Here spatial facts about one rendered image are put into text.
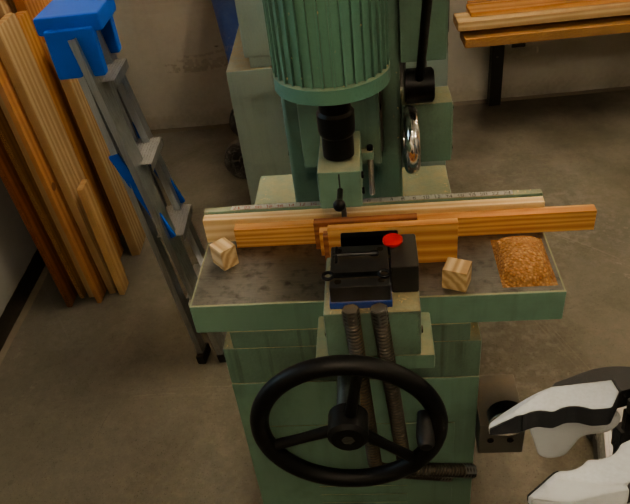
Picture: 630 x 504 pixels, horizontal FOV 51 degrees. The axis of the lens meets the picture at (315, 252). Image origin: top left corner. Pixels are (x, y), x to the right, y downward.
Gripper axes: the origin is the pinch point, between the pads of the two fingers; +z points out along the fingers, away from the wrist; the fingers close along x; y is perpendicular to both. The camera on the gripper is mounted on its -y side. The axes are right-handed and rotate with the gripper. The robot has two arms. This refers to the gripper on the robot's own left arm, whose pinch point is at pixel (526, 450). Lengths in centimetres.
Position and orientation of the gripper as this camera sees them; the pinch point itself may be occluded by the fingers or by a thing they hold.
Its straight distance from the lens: 46.3
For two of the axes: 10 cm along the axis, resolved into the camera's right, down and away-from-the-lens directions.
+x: -1.7, -4.7, 8.7
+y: 1.3, 8.6, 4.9
